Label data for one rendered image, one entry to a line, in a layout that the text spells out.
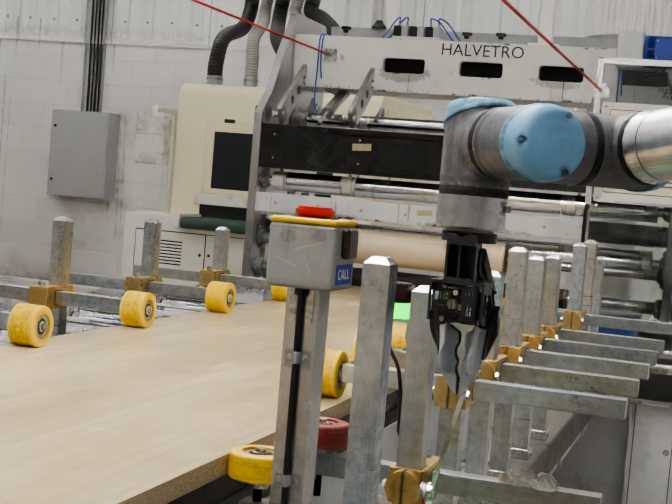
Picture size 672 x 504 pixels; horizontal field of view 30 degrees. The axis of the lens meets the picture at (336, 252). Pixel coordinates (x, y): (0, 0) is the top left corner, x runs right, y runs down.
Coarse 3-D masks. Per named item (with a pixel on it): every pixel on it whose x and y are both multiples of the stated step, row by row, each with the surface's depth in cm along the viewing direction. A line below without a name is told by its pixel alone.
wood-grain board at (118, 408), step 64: (192, 320) 304; (256, 320) 316; (0, 384) 197; (64, 384) 201; (128, 384) 206; (192, 384) 212; (256, 384) 217; (0, 448) 153; (64, 448) 156; (128, 448) 159; (192, 448) 162
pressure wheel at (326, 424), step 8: (320, 424) 182; (328, 424) 185; (336, 424) 184; (344, 424) 184; (320, 432) 181; (328, 432) 181; (336, 432) 182; (344, 432) 183; (320, 440) 181; (328, 440) 181; (336, 440) 182; (344, 440) 183; (320, 448) 181; (328, 448) 181; (336, 448) 182; (320, 480) 185; (320, 488) 185
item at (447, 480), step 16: (320, 464) 184; (336, 464) 183; (384, 464) 181; (448, 480) 178; (464, 480) 177; (480, 480) 176; (496, 480) 177; (464, 496) 177; (480, 496) 177; (496, 496) 176; (512, 496) 175; (528, 496) 174; (544, 496) 174; (560, 496) 173; (576, 496) 172; (592, 496) 172
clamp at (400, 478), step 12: (432, 456) 184; (396, 468) 175; (408, 468) 175; (432, 468) 179; (384, 480) 175; (396, 480) 173; (408, 480) 172; (420, 480) 174; (396, 492) 173; (408, 492) 172
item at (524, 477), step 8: (504, 472) 176; (512, 472) 176; (520, 472) 176; (528, 472) 176; (504, 480) 175; (512, 480) 174; (520, 480) 174; (528, 480) 175; (536, 480) 174; (544, 480) 173; (552, 480) 176; (536, 488) 173; (544, 488) 173; (552, 488) 173
